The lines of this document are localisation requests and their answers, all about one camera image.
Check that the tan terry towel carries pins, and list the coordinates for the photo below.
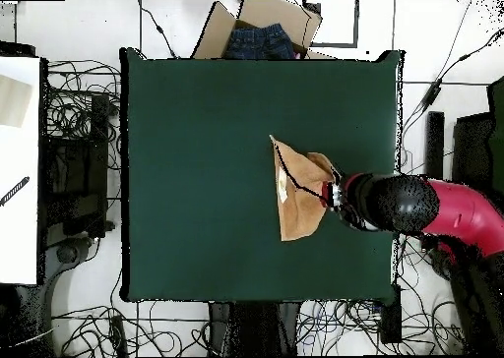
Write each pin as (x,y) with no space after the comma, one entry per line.
(299,216)

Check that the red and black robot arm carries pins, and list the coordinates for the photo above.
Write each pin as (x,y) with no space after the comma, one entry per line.
(464,212)

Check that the black rectangular bar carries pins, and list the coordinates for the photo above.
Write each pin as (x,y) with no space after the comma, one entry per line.
(435,145)

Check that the black power strip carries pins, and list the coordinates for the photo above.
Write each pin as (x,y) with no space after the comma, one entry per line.
(390,318)
(118,334)

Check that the dark green table cloth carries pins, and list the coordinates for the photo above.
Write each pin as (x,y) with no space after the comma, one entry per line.
(197,137)

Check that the black equipment case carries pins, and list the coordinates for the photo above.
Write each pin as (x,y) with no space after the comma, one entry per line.
(472,149)

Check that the blue denim jeans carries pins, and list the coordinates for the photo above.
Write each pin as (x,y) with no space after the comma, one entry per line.
(260,43)

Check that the brown cardboard box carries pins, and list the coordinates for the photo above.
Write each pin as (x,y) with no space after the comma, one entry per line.
(256,11)

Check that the black equipment rack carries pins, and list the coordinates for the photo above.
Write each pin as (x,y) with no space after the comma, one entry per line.
(78,177)

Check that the grey office chair base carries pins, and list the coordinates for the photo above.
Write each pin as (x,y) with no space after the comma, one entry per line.
(67,255)

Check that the white table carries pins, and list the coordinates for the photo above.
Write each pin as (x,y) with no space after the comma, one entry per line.
(19,236)

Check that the beige paper sheet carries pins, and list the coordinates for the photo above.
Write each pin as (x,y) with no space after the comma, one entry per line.
(13,102)

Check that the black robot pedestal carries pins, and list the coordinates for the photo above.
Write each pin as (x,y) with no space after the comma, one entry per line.
(252,326)

